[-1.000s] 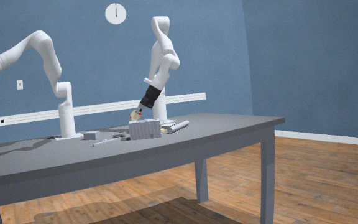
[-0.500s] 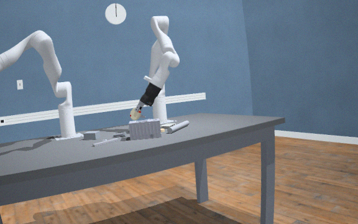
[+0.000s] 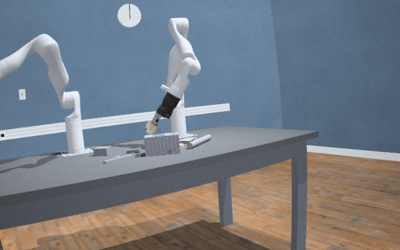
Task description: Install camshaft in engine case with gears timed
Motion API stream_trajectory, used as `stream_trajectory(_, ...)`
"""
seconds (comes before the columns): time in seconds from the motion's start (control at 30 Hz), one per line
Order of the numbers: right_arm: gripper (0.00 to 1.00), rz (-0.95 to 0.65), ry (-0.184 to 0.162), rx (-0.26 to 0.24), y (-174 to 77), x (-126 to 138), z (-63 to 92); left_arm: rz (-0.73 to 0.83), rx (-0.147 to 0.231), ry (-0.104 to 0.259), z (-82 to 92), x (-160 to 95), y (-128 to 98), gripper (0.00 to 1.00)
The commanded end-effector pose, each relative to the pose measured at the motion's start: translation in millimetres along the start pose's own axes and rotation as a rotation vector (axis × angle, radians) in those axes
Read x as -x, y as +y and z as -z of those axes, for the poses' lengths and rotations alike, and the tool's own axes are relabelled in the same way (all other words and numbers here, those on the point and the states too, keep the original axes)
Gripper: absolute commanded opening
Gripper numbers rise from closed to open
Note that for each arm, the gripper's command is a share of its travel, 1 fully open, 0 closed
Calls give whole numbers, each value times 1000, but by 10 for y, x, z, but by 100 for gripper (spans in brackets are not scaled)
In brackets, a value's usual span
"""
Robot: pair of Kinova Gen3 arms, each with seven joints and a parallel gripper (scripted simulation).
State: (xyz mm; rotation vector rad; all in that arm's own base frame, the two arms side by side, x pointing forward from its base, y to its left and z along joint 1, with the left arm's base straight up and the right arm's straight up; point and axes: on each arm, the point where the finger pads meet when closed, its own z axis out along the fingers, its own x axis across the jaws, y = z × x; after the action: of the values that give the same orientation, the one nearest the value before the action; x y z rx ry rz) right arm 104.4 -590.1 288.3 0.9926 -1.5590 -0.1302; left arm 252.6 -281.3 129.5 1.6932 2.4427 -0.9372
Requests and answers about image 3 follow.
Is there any long grey metal bar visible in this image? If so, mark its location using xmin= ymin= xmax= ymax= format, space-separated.
xmin=187 ymin=135 xmax=212 ymax=149

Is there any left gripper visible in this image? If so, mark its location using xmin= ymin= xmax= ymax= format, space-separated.
xmin=151 ymin=84 xmax=185 ymax=125

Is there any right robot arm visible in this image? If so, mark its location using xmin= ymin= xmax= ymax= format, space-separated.
xmin=0 ymin=34 xmax=85 ymax=153

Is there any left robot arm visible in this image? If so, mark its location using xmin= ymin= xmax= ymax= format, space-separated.
xmin=166 ymin=18 xmax=201 ymax=137

